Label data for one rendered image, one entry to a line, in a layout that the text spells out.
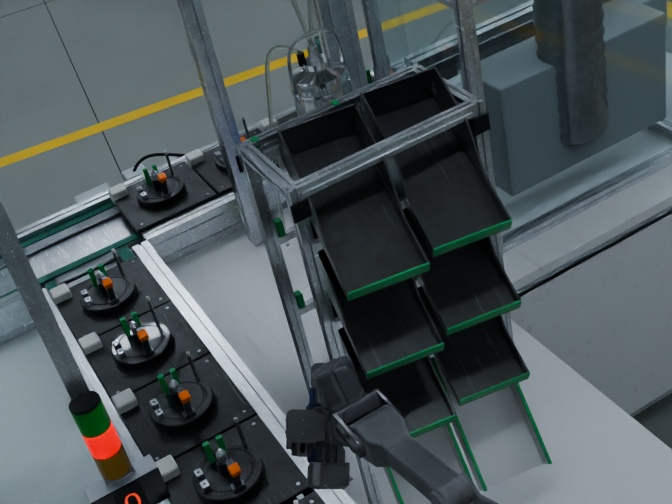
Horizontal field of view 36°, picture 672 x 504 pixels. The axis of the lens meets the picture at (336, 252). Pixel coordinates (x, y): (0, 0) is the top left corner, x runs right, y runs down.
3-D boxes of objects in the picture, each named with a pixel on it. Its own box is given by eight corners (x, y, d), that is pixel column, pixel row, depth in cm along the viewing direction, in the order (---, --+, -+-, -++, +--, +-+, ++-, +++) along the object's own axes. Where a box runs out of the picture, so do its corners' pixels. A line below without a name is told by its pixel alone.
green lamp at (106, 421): (115, 427, 163) (105, 405, 160) (85, 443, 161) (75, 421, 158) (105, 409, 166) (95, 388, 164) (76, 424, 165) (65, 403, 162)
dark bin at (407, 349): (443, 350, 164) (446, 330, 158) (367, 380, 162) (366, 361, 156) (373, 211, 177) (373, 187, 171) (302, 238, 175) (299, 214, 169)
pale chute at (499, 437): (544, 463, 188) (552, 463, 184) (479, 491, 186) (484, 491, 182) (484, 318, 192) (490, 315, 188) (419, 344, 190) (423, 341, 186)
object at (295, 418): (337, 407, 153) (295, 406, 150) (335, 457, 152) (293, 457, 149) (321, 406, 158) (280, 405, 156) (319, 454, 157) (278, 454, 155)
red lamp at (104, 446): (125, 449, 166) (115, 428, 163) (96, 464, 164) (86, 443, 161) (115, 431, 169) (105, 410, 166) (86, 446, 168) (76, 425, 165)
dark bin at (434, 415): (456, 420, 174) (459, 404, 167) (384, 450, 172) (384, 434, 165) (389, 283, 187) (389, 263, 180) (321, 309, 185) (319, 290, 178)
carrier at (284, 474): (314, 492, 198) (300, 447, 191) (201, 557, 191) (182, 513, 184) (260, 420, 217) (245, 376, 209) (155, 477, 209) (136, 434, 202)
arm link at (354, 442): (411, 431, 143) (373, 354, 142) (361, 462, 140) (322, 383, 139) (380, 423, 153) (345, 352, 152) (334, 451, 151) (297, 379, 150)
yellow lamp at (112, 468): (135, 470, 169) (125, 449, 166) (106, 485, 167) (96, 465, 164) (124, 452, 172) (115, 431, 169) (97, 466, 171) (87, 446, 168)
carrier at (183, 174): (218, 199, 288) (206, 161, 281) (139, 236, 281) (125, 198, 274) (186, 166, 306) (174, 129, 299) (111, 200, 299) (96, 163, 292)
